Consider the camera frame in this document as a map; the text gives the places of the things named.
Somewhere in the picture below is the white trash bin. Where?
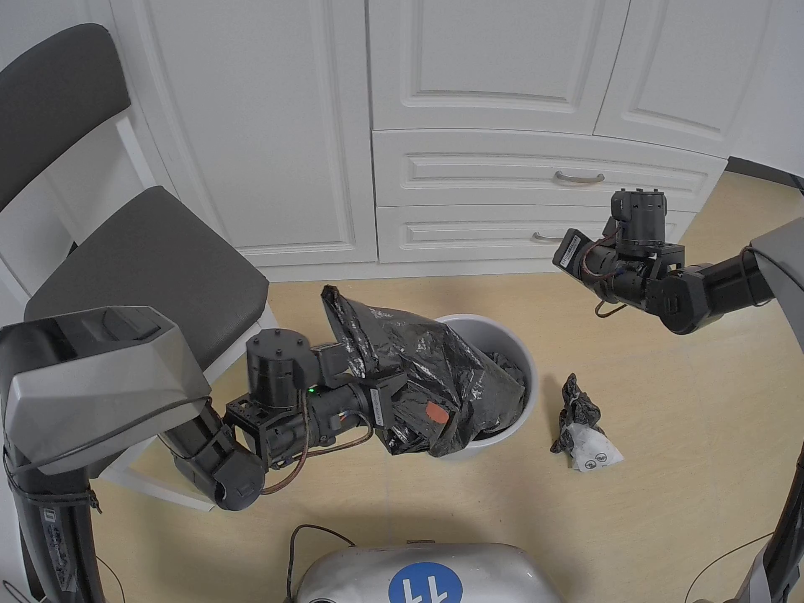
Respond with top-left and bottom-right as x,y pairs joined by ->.
433,314 -> 538,463

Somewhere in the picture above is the black plastic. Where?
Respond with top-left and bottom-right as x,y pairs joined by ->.
549,373 -> 605,456

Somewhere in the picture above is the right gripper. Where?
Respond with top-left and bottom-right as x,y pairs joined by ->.
551,228 -> 620,285

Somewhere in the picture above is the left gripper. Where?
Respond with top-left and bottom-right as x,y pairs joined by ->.
308,371 -> 408,446

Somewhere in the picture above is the white wardrobe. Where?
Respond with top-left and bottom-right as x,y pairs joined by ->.
66,0 -> 780,286

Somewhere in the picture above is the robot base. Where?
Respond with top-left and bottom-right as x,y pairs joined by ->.
295,543 -> 563,603

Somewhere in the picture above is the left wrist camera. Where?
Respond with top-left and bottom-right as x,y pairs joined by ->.
311,344 -> 350,393

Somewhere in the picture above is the black plastic bag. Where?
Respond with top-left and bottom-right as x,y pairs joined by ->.
320,284 -> 528,458

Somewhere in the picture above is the black cable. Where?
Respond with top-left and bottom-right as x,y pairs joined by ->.
286,524 -> 359,601
688,531 -> 792,603
94,553 -> 128,603

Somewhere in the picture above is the crumpled white paper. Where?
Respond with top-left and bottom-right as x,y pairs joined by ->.
561,423 -> 624,474

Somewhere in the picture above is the white chair dark grey seat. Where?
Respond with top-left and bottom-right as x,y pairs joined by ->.
0,23 -> 283,513

